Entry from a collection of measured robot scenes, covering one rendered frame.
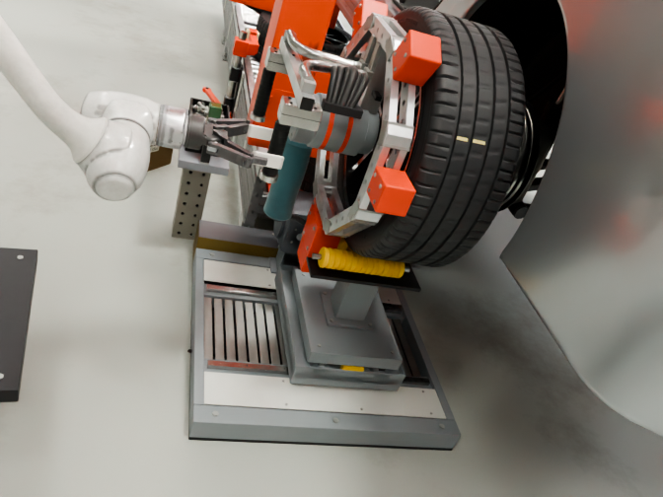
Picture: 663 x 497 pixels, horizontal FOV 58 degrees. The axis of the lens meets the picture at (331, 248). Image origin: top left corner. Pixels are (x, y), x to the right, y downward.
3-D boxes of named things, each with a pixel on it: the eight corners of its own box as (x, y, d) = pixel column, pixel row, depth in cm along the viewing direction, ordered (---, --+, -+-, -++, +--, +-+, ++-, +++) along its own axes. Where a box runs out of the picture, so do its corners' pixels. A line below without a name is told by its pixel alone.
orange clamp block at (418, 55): (422, 88, 133) (442, 64, 125) (390, 80, 130) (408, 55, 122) (421, 61, 135) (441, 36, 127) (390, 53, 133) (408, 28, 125)
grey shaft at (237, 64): (230, 124, 328) (250, 35, 302) (220, 122, 326) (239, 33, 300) (229, 117, 335) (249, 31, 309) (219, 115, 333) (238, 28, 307)
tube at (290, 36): (363, 80, 150) (378, 38, 144) (290, 61, 144) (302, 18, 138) (350, 56, 164) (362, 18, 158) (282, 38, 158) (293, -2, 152)
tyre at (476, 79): (443, 318, 158) (572, 87, 122) (361, 308, 151) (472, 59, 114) (385, 187, 209) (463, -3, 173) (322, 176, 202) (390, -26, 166)
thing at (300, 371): (396, 393, 192) (406, 373, 187) (289, 386, 181) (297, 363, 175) (363, 293, 231) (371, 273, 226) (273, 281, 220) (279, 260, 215)
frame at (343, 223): (358, 275, 151) (442, 70, 122) (333, 271, 148) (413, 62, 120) (324, 171, 193) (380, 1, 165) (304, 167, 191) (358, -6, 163)
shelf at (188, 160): (227, 177, 204) (229, 169, 202) (177, 167, 199) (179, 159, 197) (224, 123, 238) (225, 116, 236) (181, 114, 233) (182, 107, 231)
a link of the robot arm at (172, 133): (154, 153, 128) (182, 158, 129) (160, 113, 123) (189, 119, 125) (157, 134, 135) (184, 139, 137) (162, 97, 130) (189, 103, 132)
